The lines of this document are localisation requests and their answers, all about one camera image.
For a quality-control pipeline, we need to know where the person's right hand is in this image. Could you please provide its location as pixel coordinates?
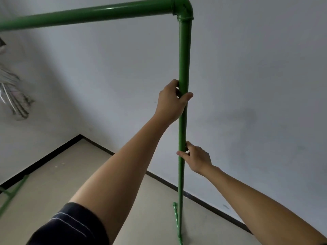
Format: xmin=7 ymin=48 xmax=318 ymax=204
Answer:
xmin=176 ymin=141 xmax=218 ymax=176

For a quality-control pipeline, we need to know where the person's left hand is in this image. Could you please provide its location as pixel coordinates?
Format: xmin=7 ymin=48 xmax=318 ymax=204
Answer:
xmin=154 ymin=79 xmax=194 ymax=125

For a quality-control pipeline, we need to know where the green pipe rack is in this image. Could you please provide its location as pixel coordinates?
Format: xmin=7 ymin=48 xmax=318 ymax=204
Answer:
xmin=0 ymin=0 xmax=194 ymax=245

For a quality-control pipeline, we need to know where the grey patterned curtain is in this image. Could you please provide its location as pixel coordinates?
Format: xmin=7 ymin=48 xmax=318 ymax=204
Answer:
xmin=0 ymin=37 xmax=35 ymax=121

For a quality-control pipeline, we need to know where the person's left forearm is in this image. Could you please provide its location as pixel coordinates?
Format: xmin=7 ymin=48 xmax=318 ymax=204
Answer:
xmin=69 ymin=114 xmax=171 ymax=245

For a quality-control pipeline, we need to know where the person's right forearm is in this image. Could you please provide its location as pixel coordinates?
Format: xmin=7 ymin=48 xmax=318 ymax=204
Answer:
xmin=202 ymin=165 xmax=327 ymax=245

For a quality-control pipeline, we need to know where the black baseboard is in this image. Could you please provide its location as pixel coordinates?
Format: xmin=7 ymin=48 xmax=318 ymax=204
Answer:
xmin=0 ymin=134 xmax=253 ymax=235

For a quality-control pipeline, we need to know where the dark striped sleeve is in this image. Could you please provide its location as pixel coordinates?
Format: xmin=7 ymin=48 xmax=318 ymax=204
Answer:
xmin=25 ymin=202 xmax=110 ymax=245

